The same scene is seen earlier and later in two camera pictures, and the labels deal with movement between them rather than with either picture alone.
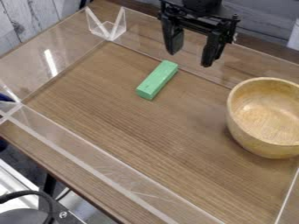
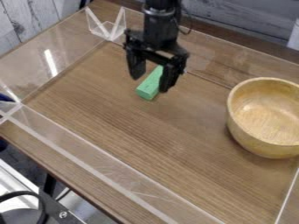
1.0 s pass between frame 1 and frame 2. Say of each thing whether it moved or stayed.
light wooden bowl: stayed
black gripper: moved
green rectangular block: stayed
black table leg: stayed
